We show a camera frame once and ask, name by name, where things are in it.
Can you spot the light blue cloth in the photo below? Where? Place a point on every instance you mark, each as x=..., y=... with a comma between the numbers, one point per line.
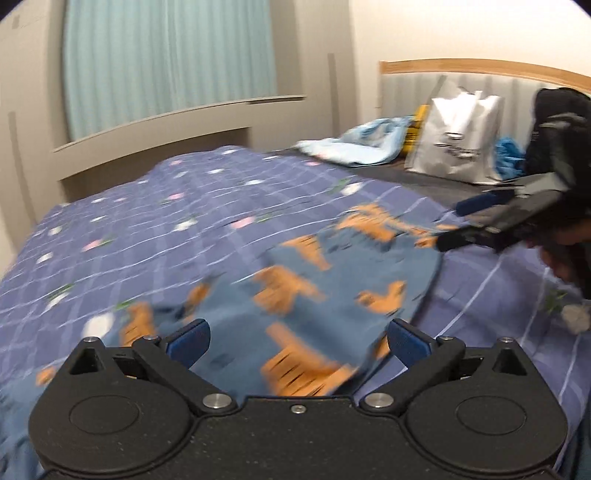
x=360, y=145

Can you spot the teal curtain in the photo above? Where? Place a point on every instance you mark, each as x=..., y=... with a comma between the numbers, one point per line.
x=166, y=60

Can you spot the person's right hand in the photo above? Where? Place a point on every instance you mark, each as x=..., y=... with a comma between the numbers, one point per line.
x=570, y=258

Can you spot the blue pants with orange print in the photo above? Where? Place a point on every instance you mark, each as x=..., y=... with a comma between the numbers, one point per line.
x=332, y=277

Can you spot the beige window ledge cabinet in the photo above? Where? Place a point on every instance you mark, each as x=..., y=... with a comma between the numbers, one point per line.
x=152, y=138

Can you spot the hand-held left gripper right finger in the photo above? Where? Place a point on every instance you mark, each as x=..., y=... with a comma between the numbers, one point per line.
x=407, y=344

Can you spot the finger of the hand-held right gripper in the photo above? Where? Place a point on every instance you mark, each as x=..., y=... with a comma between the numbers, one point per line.
x=482, y=203
x=466, y=237

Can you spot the purple checked printed blanket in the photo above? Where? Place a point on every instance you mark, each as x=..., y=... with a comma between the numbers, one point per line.
x=184, y=207

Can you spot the silver shopping bag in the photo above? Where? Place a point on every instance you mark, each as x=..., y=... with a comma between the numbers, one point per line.
x=457, y=134

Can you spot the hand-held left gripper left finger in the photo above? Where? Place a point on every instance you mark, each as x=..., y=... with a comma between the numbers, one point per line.
x=190, y=345

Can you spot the beige wardrobe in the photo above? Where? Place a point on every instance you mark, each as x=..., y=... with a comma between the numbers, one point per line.
x=323, y=69
x=32, y=115

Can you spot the dark grey bed sheet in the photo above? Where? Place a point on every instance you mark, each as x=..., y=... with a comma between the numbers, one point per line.
x=429, y=187

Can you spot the yellow packet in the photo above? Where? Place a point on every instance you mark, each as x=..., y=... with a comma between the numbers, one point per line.
x=415, y=129

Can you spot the bright blue cloth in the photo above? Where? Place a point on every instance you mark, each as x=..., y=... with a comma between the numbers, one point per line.
x=510, y=159

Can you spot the wooden padded bed headboard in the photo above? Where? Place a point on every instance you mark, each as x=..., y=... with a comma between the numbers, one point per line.
x=461, y=69

